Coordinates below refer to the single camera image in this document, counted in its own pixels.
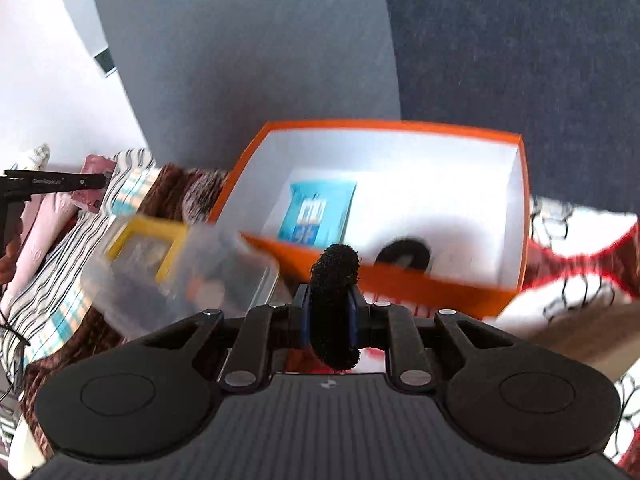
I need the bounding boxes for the clear plastic storage box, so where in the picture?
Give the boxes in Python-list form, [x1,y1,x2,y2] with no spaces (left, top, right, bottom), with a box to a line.
[80,212,281,336]

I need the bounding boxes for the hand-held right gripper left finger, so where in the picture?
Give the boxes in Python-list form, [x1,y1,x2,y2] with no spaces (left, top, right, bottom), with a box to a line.
[127,282,313,393]

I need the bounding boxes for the person's left hand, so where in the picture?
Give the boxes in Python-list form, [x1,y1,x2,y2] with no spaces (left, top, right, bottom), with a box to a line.
[0,230,25,286]

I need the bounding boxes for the orange cardboard box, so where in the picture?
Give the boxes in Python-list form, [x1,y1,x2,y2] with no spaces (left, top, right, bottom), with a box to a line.
[207,120,531,321]

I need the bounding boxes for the dark square wall fixture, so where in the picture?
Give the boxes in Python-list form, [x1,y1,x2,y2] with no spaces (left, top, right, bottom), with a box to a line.
[95,47,118,78]

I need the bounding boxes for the red printed blanket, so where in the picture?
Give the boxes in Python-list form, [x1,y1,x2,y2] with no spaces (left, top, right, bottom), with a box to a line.
[22,162,640,476]

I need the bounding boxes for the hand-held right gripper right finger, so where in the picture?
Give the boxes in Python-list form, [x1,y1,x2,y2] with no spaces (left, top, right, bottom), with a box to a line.
[347,285,516,393]

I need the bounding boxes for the striped checked bed sheet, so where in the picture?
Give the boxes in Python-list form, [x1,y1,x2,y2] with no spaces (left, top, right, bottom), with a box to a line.
[0,147,156,361]

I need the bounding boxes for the teal wet wipes pack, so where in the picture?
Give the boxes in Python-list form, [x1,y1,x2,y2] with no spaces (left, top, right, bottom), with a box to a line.
[277,180,358,248]

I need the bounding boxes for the dark blue upholstered headboard panel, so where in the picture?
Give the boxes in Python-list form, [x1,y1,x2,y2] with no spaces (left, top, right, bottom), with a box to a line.
[377,0,640,211]

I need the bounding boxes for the grey upholstered headboard panel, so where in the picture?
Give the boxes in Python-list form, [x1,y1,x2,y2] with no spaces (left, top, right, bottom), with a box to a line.
[85,0,401,171]

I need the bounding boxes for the black fluffy hair band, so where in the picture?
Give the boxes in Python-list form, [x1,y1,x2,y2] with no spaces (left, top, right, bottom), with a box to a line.
[375,237,433,273]

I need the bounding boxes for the floral white pillow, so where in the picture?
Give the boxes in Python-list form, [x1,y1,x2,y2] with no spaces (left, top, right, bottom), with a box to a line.
[10,142,51,171]

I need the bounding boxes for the black scrunchie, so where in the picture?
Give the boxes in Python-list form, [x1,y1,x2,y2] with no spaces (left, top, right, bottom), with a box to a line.
[307,245,362,371]

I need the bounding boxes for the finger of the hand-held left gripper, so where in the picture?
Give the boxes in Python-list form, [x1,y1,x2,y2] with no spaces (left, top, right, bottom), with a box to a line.
[30,172,112,194]

